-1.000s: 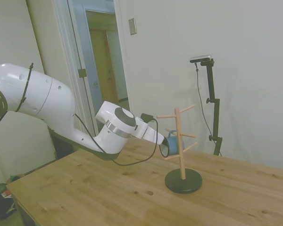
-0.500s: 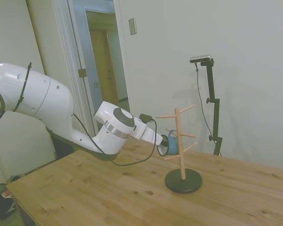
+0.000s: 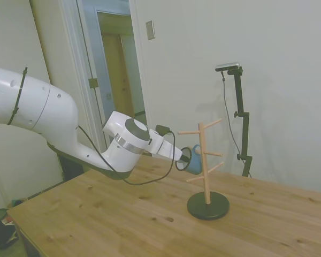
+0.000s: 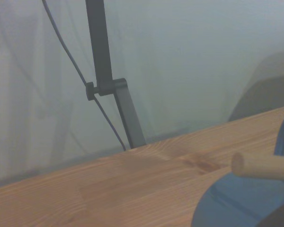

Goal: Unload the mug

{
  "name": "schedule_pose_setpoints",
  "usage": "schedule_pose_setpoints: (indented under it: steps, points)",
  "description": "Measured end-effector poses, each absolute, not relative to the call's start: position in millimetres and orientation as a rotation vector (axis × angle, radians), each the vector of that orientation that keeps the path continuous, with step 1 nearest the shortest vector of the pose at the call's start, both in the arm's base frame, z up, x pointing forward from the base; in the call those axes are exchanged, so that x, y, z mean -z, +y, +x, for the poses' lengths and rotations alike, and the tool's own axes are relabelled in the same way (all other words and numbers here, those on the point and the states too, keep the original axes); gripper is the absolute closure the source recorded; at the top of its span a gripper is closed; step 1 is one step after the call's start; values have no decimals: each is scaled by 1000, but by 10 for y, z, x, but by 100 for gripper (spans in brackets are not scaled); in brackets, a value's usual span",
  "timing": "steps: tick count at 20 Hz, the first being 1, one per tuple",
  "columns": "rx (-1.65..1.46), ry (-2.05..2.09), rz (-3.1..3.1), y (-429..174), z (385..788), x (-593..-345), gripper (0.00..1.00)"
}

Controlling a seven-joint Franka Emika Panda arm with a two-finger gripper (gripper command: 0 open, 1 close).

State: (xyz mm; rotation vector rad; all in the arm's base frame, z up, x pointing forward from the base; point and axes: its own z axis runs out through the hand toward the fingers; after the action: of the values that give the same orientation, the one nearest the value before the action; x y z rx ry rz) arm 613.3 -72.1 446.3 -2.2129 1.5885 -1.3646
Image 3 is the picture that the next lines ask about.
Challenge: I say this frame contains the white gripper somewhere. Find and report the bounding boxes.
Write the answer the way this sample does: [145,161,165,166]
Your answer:
[149,128,190,163]

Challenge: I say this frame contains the blue enamel mug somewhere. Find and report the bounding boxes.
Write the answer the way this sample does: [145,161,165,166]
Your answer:
[175,144,203,176]

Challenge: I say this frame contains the wooden mug tree black base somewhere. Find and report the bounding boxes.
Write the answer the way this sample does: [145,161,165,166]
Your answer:
[178,118,230,221]

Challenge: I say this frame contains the black bag on floor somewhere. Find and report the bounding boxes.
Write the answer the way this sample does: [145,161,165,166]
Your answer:
[0,213,20,250]

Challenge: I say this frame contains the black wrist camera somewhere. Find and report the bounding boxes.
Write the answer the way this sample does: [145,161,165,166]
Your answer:
[155,124,173,136]

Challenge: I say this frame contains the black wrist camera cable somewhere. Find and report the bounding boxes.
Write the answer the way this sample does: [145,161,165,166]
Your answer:
[77,125,177,186]

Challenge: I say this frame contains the black exterior camera cable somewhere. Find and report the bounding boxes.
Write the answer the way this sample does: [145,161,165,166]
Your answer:
[220,71,244,162]

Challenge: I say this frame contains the black camera stand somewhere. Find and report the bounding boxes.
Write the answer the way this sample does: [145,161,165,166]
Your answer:
[226,68,253,178]

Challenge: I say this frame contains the grey exterior camera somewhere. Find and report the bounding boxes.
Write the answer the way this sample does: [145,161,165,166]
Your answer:
[215,62,241,72]

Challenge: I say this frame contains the metal light switch plate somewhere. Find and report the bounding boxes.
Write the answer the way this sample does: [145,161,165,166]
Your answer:
[146,20,156,41]

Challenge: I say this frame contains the white door frame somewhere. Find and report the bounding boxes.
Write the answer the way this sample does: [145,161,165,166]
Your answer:
[59,0,154,150]

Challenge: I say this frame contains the black cable strap on arm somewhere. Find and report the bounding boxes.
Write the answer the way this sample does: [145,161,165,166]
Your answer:
[6,66,29,126]

